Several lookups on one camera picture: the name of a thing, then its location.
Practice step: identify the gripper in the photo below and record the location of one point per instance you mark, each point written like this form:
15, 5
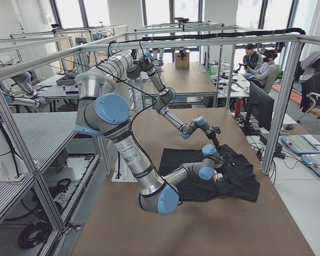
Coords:
228, 163
214, 140

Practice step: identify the blue teach pendant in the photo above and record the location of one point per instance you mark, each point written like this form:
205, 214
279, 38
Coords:
313, 162
299, 144

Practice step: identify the seated person in cap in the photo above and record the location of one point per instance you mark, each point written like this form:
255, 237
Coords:
252, 59

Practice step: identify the red bottle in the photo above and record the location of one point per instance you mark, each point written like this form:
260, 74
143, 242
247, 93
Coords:
238, 105

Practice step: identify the office chair with jacket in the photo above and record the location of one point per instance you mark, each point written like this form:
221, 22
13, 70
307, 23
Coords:
310, 88

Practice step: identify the cardboard box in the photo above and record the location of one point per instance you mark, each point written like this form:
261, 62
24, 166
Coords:
182, 59

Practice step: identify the seated person with headset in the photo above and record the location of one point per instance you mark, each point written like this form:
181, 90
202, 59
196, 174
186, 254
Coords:
265, 76

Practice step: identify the aluminium frame cage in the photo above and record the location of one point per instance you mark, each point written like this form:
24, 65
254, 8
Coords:
129, 60

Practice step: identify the black computer monitor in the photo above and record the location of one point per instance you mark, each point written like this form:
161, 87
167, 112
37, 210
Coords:
260, 106

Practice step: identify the striped metal work table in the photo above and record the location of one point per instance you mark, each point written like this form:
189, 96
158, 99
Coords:
46, 134

